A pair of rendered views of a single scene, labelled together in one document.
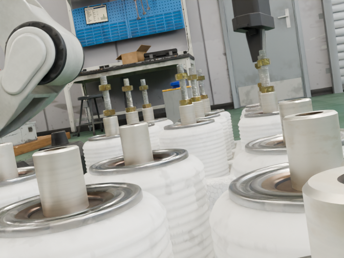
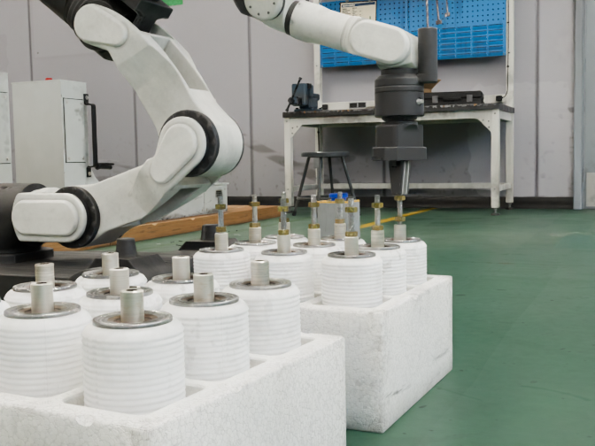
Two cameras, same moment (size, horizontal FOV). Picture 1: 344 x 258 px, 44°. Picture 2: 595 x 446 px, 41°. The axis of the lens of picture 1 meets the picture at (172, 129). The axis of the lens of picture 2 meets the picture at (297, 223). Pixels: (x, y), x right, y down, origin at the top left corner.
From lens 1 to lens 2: 0.74 m
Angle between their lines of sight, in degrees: 14
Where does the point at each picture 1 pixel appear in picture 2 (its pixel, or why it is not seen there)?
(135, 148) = (177, 271)
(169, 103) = (322, 217)
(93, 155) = (198, 265)
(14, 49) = (166, 139)
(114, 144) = (215, 258)
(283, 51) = not seen: outside the picture
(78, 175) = (125, 280)
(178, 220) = not seen: hidden behind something
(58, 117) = (271, 177)
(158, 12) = (464, 22)
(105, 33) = not seen: hidden behind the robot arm
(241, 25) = (376, 157)
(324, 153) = (200, 289)
